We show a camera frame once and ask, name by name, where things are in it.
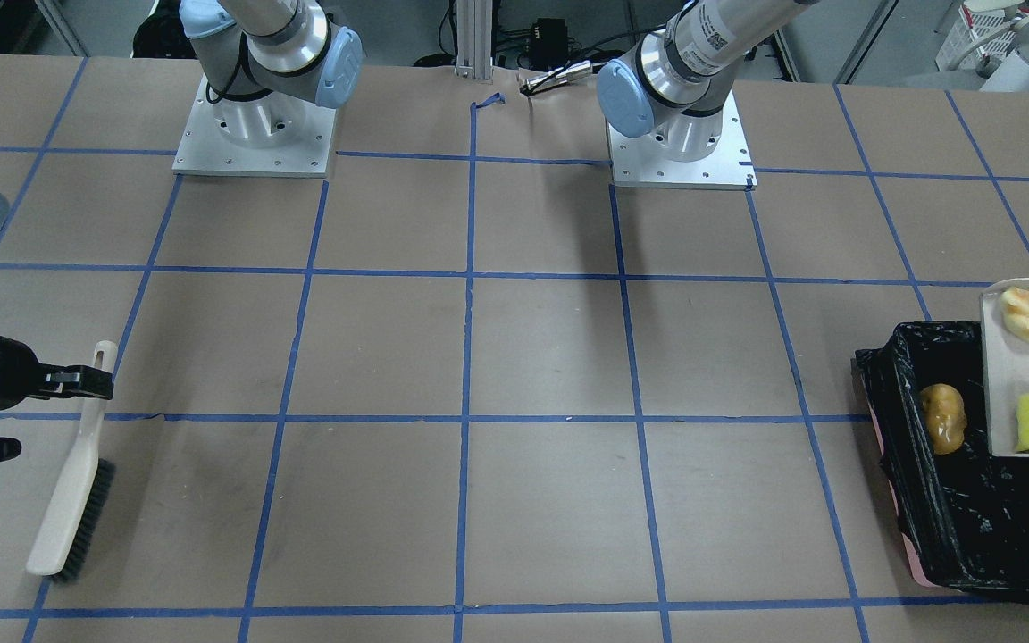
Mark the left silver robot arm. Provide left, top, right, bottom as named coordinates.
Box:
left=597, top=1, right=812, bottom=162

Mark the beige hand brush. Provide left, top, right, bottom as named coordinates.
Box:
left=25, top=340, right=118, bottom=583

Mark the black lined trash bin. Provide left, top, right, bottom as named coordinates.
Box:
left=855, top=321, right=1029, bottom=604

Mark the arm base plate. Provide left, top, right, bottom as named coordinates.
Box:
left=171, top=77, right=339, bottom=180
left=606, top=91, right=758, bottom=191

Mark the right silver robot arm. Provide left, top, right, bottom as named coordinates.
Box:
left=0, top=1, right=364, bottom=463

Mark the aluminium frame post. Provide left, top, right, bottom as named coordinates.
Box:
left=454, top=0, right=495, bottom=84

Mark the brown potato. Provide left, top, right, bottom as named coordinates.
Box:
left=919, top=383, right=968, bottom=455

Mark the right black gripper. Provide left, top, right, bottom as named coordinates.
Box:
left=0, top=337, right=114, bottom=463

